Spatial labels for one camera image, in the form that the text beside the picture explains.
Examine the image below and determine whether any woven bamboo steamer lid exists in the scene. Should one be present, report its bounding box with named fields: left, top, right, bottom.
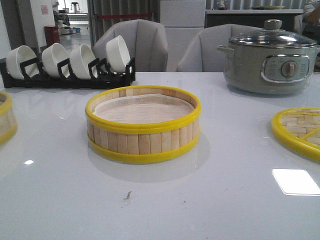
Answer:
left=271, top=107, right=320, bottom=162

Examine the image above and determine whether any bamboo steamer basket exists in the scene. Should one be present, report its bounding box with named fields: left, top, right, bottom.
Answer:
left=85, top=85, right=201, bottom=164
left=0, top=91, right=18, bottom=145

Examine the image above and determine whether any white steamer cloth liner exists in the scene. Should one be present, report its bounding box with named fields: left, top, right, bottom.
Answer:
left=93, top=93, right=195, bottom=124

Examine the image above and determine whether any grey chair right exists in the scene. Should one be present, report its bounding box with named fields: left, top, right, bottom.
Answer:
left=176, top=23, right=260, bottom=72

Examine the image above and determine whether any grey chair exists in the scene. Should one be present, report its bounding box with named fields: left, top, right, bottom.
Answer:
left=176, top=23, right=260, bottom=72
left=92, top=19, right=168, bottom=72

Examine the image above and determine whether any white bowl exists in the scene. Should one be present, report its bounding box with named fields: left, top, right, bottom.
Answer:
left=41, top=42, right=69, bottom=78
left=105, top=35, right=131, bottom=73
left=5, top=45, right=37, bottom=80
left=69, top=44, right=96, bottom=80

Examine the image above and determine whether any grey chair left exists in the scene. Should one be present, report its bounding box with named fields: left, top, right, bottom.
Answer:
left=92, top=19, right=168, bottom=72

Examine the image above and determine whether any white cabinet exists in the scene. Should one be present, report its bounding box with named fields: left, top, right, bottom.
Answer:
left=159, top=0, right=206, bottom=72

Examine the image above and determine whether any grey electric cooking pot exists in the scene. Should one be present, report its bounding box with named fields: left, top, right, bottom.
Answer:
left=217, top=43, right=320, bottom=95

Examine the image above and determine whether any black dish rack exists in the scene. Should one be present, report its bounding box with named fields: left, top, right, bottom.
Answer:
left=0, top=57, right=136, bottom=90

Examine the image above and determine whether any red cylinder bin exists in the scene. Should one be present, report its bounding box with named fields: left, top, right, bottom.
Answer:
left=44, top=25, right=60, bottom=47

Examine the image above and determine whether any dark counter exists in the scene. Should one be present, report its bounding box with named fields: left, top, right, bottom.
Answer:
left=204, top=9, right=303, bottom=32

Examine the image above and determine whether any glass pot lid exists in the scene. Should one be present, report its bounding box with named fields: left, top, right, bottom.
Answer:
left=229, top=19, right=317, bottom=48

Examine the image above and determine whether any white bowl far left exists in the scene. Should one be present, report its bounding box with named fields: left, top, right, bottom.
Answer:
left=5, top=45, right=37, bottom=80

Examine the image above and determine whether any person in background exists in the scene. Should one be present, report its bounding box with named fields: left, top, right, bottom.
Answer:
left=302, top=0, right=320, bottom=42

